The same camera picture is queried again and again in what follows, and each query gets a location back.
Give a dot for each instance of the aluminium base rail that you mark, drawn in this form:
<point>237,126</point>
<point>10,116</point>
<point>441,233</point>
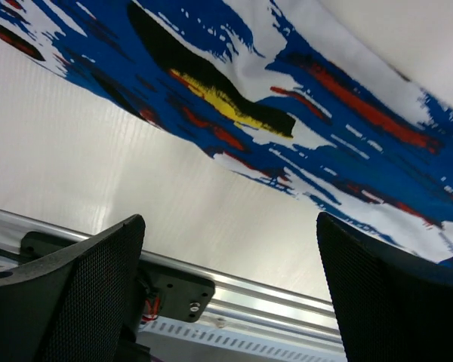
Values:
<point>237,304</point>

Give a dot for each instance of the blue white patterned trousers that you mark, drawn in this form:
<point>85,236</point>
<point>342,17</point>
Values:
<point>277,91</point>

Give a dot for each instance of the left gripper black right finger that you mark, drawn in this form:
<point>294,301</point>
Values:
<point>390,305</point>

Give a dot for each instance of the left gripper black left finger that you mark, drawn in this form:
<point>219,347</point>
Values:
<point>70,305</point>

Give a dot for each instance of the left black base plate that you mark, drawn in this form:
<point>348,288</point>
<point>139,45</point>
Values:
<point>166,291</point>

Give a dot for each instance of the white slotted cable duct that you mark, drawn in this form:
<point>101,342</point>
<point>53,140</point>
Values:
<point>247,343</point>

